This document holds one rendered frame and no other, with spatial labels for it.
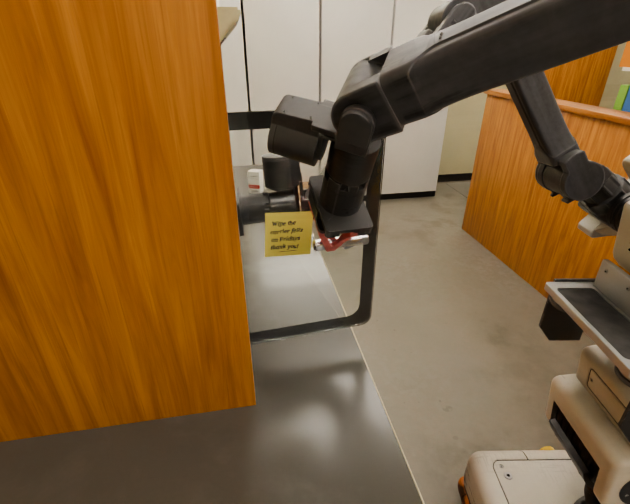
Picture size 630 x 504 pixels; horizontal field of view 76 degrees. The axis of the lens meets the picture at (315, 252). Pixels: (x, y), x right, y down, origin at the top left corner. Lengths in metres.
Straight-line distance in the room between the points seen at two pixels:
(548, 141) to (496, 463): 1.04
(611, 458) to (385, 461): 0.48
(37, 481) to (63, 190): 0.41
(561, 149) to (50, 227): 0.84
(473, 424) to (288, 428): 1.41
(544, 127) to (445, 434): 1.39
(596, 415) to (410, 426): 1.02
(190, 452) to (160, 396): 0.10
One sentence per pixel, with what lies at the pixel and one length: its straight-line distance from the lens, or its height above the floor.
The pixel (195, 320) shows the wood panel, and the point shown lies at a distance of 0.60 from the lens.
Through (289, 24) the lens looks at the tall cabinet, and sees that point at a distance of 3.70.
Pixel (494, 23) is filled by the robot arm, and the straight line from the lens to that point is 0.38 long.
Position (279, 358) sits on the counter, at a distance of 0.79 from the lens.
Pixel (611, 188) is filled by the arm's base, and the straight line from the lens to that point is 0.98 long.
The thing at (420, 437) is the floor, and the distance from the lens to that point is 1.90.
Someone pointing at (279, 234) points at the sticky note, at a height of 1.20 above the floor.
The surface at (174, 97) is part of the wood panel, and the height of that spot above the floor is 1.42.
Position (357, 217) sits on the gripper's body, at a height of 1.27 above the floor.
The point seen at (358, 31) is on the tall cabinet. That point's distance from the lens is 3.81.
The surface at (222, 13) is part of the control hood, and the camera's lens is 0.56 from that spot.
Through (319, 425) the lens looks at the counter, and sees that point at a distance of 0.69.
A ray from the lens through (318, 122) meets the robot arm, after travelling 0.46.
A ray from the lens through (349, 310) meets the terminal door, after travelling 0.76.
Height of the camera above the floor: 1.48
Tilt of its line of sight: 28 degrees down
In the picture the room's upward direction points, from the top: straight up
